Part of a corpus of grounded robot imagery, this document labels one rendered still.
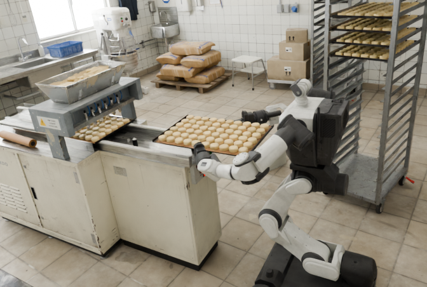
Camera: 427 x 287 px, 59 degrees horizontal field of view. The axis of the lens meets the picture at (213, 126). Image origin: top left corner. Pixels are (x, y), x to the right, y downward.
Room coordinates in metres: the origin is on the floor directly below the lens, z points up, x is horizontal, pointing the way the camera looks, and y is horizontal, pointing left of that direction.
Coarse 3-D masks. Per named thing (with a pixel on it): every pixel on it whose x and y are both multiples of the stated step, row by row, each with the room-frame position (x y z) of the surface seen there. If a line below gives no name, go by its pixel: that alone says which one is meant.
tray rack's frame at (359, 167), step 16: (416, 80) 2.75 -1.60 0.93; (384, 96) 2.93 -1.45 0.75; (416, 96) 2.74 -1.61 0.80; (352, 160) 2.95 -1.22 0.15; (368, 160) 2.93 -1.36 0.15; (352, 176) 2.70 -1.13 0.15; (368, 176) 2.67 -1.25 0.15; (384, 176) 2.65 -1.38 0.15; (400, 176) 2.62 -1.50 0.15; (352, 192) 2.46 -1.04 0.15; (368, 192) 2.44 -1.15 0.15; (384, 192) 2.42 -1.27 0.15
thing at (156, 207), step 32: (128, 160) 2.14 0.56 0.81; (192, 160) 2.00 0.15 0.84; (128, 192) 2.17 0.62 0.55; (160, 192) 2.03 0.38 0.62; (192, 192) 1.95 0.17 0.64; (128, 224) 2.21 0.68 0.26; (160, 224) 2.05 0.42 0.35; (192, 224) 1.92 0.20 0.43; (160, 256) 2.12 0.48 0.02; (192, 256) 1.94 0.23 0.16
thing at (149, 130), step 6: (18, 108) 3.18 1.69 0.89; (24, 108) 3.14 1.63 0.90; (126, 126) 2.53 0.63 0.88; (132, 126) 2.50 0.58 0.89; (138, 126) 2.47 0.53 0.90; (144, 126) 2.45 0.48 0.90; (150, 126) 2.44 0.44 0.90; (132, 132) 2.51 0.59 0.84; (138, 132) 2.48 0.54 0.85; (144, 132) 2.45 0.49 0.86; (150, 132) 2.42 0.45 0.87; (156, 132) 2.39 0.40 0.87; (162, 132) 2.37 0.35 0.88
